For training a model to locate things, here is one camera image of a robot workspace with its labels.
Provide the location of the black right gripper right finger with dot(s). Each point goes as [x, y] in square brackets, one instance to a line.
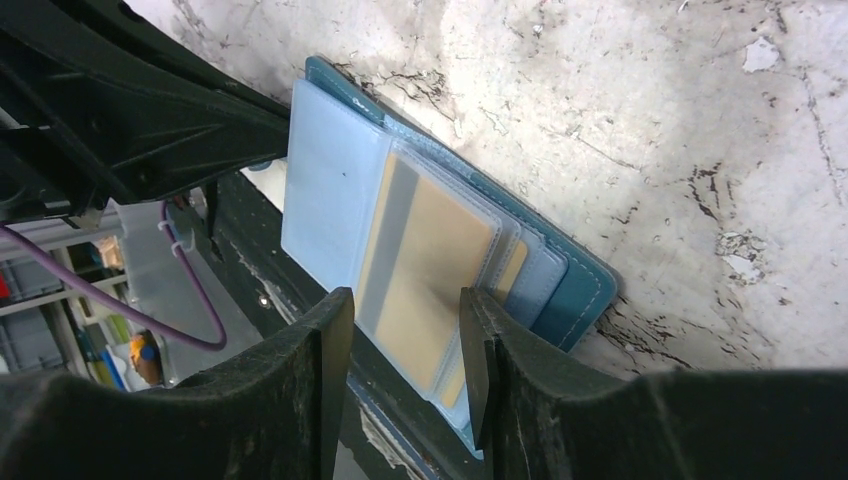
[538, 413]

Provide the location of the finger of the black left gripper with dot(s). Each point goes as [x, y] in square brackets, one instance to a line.
[73, 139]
[109, 38]

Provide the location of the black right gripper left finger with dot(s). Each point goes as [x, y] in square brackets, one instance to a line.
[271, 412]

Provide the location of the gold card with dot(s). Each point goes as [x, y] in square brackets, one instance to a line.
[427, 242]
[451, 393]

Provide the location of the blue leather card holder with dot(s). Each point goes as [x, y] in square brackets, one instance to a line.
[374, 204]

